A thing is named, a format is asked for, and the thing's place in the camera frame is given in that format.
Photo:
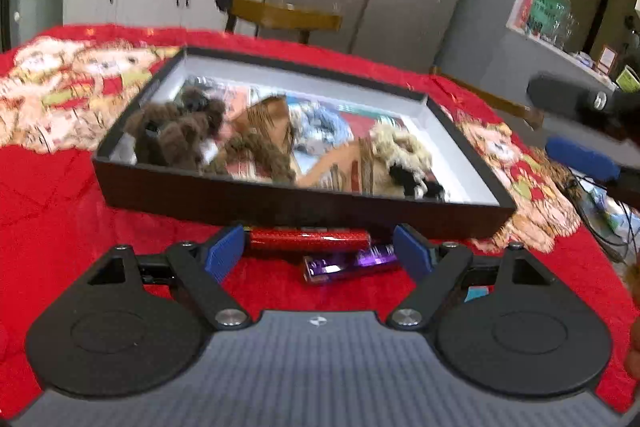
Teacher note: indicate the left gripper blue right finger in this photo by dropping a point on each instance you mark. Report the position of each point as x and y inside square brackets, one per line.
[413, 252]

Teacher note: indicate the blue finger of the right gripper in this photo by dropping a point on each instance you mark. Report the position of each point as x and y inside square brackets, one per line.
[596, 108]
[619, 181]

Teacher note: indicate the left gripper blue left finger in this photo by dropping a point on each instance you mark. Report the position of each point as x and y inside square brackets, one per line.
[221, 252]

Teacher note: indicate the red lighter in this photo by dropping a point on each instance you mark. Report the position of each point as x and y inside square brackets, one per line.
[307, 240]

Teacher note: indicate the black white kitty scrunchie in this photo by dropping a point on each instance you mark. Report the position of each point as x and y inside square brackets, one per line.
[415, 184]

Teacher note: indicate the purple lighter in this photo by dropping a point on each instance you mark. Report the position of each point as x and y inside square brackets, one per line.
[326, 268]

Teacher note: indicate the cream knitted scrunchie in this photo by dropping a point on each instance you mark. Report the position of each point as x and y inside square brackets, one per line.
[392, 145]

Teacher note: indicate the blue white kitty scrunchie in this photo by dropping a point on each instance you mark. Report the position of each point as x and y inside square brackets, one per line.
[317, 128]

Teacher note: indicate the green red cards on shelf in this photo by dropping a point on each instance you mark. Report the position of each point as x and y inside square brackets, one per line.
[546, 20]

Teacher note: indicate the black shallow storage box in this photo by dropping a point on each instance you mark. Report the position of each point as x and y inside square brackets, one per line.
[476, 204]

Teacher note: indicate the dark brown knitted scrunchie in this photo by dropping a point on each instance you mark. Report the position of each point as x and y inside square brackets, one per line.
[170, 134]

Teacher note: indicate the brown paper snack packet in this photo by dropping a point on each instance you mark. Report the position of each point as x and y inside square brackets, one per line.
[271, 119]

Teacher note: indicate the colourful history book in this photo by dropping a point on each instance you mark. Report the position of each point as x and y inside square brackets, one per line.
[238, 96]

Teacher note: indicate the red teddy bear quilt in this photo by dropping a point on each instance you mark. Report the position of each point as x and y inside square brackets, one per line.
[55, 223]

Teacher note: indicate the wooden chair with black pad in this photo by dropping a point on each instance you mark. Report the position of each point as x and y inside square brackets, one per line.
[278, 17]

